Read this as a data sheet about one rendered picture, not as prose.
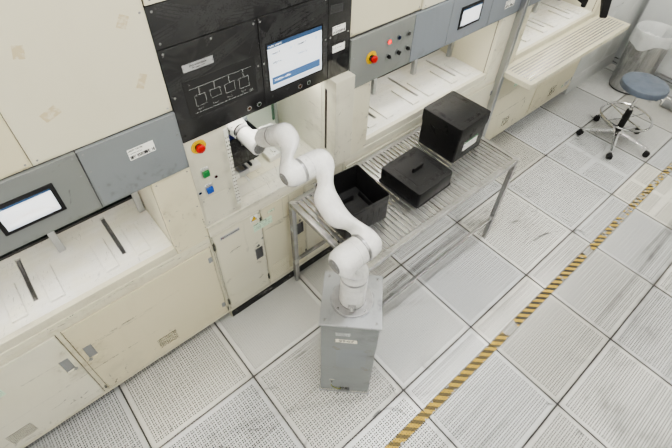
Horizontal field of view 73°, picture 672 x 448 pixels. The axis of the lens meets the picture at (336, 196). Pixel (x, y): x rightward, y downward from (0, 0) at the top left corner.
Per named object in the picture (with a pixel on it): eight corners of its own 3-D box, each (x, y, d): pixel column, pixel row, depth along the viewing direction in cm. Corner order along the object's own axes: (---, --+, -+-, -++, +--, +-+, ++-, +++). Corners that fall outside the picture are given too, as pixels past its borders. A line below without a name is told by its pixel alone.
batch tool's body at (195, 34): (236, 322, 282) (151, 13, 140) (166, 229, 330) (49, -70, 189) (344, 249, 322) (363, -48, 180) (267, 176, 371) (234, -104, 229)
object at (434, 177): (417, 209, 248) (420, 192, 238) (378, 180, 262) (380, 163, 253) (451, 184, 261) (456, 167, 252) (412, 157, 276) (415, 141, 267)
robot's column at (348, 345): (369, 394, 254) (382, 330, 199) (318, 390, 255) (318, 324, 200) (370, 346, 273) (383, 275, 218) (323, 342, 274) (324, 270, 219)
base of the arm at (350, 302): (372, 319, 202) (376, 297, 189) (329, 316, 203) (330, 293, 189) (373, 282, 215) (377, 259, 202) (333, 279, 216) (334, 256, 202)
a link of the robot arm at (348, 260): (374, 278, 195) (379, 243, 178) (341, 302, 187) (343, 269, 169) (355, 259, 201) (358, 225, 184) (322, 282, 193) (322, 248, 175)
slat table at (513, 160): (354, 345, 274) (362, 273, 218) (293, 279, 304) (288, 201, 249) (486, 236, 333) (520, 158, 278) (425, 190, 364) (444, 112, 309)
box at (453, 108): (452, 164, 273) (462, 131, 255) (416, 140, 287) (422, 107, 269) (481, 144, 287) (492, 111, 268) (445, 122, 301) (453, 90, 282)
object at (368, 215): (314, 206, 247) (314, 184, 235) (355, 186, 259) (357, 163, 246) (344, 240, 232) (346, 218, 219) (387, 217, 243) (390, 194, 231)
